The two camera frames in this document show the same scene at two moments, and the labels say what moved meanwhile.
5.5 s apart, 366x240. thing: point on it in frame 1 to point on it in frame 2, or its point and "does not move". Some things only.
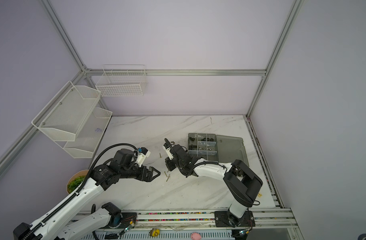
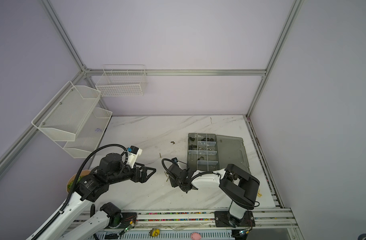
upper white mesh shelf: [63, 115] does not move
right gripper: [168, 162] to [173, 183]
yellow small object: [154, 232] does not move
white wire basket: [122, 80] does not move
